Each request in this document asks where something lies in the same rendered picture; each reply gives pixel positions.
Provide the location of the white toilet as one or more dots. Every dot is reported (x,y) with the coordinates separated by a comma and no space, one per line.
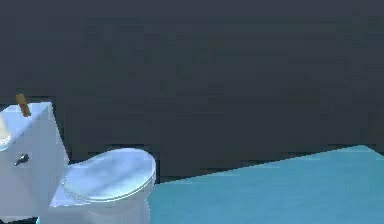
(106,180)

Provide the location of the brown bottle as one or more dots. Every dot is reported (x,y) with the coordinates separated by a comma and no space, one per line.
(23,104)

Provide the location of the white round object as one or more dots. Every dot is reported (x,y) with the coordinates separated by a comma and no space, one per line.
(3,135)

